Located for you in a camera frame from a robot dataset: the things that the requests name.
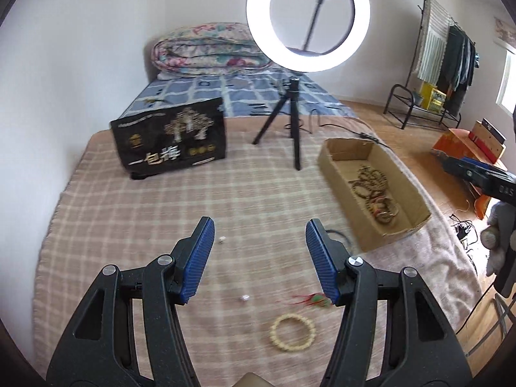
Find orange table cloth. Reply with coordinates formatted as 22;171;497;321
431;128;509;218

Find red tassel charm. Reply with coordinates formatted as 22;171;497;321
292;292;335;309

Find cream bead bracelet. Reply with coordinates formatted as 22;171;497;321
270;313;316;351

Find black phone holder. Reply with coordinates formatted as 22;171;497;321
300;0;348;55

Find yellow box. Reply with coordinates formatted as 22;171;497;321
419;82;448;113

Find striped towel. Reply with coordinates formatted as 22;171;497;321
416;0;452;83

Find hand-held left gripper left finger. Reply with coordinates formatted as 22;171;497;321
46;215;216;387

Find black printed bag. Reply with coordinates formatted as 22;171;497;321
110;97;228;180

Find black power adapter cables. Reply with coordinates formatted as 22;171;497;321
449;210;480;251

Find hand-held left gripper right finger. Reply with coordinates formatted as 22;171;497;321
305;218;474;387

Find pink plaid blanket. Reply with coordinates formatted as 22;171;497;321
32;117;484;387

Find pile of bead bracelets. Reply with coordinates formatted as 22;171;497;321
349;164;404;226

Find floral curtain valance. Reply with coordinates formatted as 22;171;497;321
494;18;516;53

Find folded floral quilt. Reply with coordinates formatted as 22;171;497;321
151;22;275;81

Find white ring light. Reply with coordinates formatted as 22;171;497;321
247;0;371;74

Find black clothes rack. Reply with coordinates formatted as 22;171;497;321
383;0;482;130

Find black ring light cable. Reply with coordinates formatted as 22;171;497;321
310;110;388;146

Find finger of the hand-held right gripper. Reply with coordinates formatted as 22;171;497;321
442;156;502;184

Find window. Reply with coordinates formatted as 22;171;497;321
498;48;516;114

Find cardboard box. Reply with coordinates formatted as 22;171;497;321
318;138;432;253

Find black tripod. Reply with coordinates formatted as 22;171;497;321
252;76;303;171

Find dark flat box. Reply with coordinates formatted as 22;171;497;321
481;118;508;144

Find black cord loop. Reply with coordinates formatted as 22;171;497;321
326;229;352;247

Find person's right hand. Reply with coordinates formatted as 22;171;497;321
481;201;512;277

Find hanging dark clothes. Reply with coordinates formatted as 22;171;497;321
437;24;480;115

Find blue patterned bed sheet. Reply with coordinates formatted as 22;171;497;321
117;68;357;119

